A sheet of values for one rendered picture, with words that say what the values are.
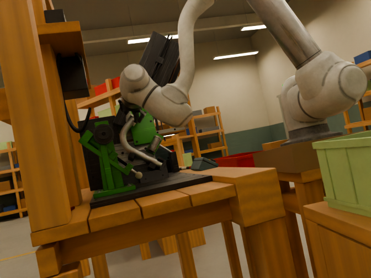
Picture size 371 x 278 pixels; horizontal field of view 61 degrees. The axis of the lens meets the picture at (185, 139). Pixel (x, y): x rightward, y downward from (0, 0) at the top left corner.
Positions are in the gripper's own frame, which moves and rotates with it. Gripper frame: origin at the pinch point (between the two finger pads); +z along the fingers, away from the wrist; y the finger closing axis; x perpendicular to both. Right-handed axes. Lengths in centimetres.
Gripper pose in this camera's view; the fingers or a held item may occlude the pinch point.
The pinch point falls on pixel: (131, 118)
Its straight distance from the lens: 148.1
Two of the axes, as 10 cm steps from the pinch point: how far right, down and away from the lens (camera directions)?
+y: -8.5, -5.3, 0.2
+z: -1.8, 3.3, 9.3
